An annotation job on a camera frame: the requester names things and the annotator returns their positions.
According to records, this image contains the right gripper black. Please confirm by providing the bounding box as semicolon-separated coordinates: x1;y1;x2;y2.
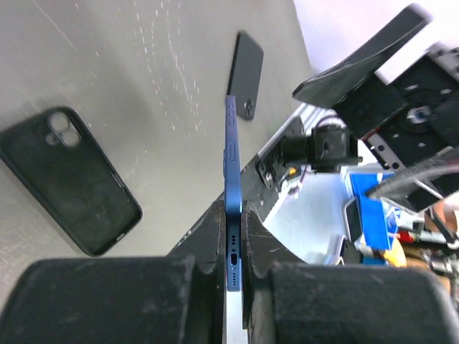
292;3;459;212

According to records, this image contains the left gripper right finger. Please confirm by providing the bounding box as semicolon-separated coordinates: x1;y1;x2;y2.
241;202;458;343

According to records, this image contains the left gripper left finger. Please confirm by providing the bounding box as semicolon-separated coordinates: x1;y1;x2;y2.
1;201;226;343

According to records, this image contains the blue smartphone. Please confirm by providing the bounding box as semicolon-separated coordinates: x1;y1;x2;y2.
223;95;242;293

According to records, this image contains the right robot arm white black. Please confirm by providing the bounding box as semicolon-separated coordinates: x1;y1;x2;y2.
284;4;458;213

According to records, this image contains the black smartphone face down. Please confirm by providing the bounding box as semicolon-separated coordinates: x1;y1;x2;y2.
227;31;264;121

